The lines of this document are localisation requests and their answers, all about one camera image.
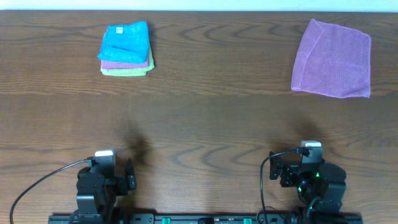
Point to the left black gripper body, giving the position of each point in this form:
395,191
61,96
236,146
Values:
129,179

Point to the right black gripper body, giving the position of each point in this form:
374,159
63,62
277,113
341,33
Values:
277,170

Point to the large purple microfiber cloth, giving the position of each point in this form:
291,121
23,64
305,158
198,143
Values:
334,61

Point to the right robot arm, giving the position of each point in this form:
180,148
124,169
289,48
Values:
320,185

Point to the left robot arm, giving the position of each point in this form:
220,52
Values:
98,186

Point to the folded green cloth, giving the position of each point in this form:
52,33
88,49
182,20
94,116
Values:
137,72

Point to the folded purple cloth in stack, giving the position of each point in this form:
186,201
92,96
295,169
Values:
106,64

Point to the folded blue cloth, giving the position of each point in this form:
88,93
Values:
128,43

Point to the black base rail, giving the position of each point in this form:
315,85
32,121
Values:
271,218

